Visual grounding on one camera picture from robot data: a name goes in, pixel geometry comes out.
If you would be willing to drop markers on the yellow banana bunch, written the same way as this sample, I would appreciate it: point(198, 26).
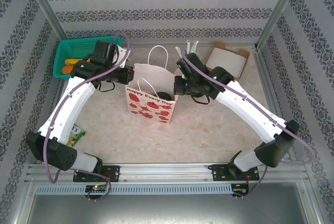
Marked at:
point(73, 61)

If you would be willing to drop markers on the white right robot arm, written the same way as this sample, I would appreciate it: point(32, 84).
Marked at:
point(250, 114)

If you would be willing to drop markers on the aluminium side rail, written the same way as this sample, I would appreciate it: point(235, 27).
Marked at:
point(266, 72)
point(58, 91)

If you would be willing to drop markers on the red white paper gift bag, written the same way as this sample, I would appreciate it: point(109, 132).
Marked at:
point(151, 111)

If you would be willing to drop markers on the grey metal panel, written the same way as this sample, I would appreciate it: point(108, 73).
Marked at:
point(167, 211)

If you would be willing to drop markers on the orange carrot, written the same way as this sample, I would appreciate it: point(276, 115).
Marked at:
point(67, 70)

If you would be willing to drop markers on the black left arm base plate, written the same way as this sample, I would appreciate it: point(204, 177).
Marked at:
point(112, 173)

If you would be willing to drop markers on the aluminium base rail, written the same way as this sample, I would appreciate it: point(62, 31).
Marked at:
point(164, 171)

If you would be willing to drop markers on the green candy bag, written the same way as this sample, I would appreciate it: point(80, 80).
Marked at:
point(75, 136)

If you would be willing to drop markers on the white napkin stack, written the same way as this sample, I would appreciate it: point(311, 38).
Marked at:
point(227, 59)

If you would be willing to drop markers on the white wrapped straw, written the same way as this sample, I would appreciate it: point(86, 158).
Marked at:
point(194, 46)
point(179, 51)
point(187, 46)

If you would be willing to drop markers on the brown cardboard tray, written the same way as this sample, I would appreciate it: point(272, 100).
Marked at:
point(241, 51)

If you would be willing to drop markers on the small controller board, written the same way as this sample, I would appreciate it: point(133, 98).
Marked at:
point(240, 189)
point(96, 188)

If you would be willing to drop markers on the aluminium frame post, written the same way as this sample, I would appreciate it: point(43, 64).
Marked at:
point(44, 7)
point(279, 10)

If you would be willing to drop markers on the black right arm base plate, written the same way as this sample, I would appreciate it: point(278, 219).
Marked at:
point(219, 173)

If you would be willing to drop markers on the teal plastic basket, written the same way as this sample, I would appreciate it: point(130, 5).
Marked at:
point(70, 47)

